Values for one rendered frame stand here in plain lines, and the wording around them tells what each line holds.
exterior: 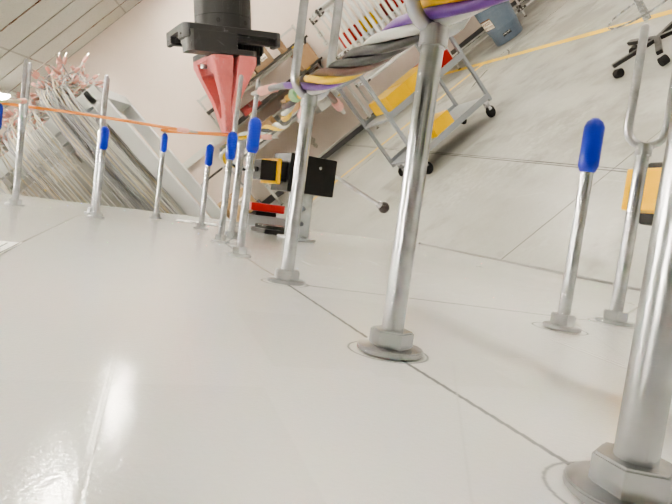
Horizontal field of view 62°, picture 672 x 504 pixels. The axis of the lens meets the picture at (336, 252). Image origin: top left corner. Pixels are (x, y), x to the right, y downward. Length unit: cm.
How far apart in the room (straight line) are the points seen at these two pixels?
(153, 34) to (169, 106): 99
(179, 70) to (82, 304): 857
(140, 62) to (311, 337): 866
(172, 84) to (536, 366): 861
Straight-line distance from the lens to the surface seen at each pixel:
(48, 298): 18
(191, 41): 58
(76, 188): 125
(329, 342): 15
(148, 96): 875
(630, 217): 30
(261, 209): 82
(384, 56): 19
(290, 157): 59
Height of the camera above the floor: 121
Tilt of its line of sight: 16 degrees down
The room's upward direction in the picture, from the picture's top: 38 degrees counter-clockwise
